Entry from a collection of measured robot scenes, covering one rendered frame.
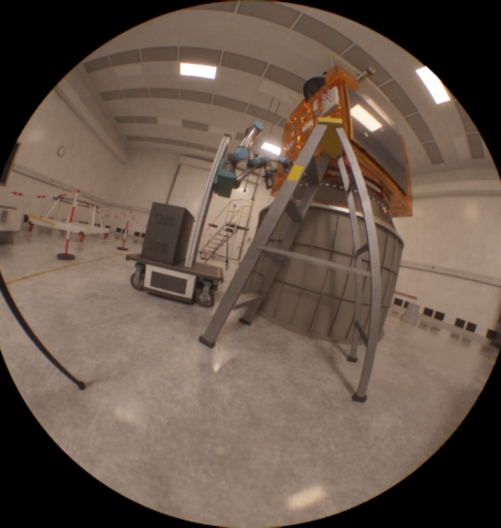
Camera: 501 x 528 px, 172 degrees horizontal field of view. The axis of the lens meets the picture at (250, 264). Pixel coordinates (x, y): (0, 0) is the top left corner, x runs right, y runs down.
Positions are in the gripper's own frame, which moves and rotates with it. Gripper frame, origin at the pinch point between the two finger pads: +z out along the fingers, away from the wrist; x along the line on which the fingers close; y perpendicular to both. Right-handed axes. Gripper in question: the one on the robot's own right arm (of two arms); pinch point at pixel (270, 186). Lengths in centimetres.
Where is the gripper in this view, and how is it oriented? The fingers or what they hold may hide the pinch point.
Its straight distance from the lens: 170.9
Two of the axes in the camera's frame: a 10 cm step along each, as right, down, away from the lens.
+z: 1.2, 9.5, 3.0
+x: 2.7, 2.6, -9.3
